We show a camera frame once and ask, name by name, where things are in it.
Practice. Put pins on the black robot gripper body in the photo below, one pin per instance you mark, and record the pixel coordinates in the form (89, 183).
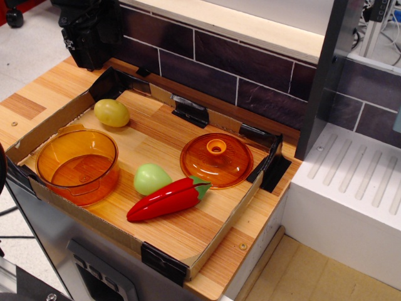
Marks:
(90, 30)

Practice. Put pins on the yellow plastic potato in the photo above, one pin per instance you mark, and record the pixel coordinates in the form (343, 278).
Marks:
(111, 113)

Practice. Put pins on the orange transparent pot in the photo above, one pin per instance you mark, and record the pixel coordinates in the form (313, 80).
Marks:
(79, 164)

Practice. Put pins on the orange transparent pot lid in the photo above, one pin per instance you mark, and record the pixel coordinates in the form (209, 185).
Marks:
(221, 159)

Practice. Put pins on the cardboard fence with black tape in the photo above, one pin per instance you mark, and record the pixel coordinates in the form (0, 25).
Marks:
(214, 238)

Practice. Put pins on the light green plastic fruit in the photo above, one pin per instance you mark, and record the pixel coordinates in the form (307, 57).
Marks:
(149, 178)

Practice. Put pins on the red plastic chili pepper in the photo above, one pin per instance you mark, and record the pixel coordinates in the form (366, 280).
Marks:
(177, 196)

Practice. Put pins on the toy stove front panel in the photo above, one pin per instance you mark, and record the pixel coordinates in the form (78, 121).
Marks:
(89, 266)

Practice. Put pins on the white dish drainer sink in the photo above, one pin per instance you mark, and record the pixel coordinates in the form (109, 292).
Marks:
(344, 202)

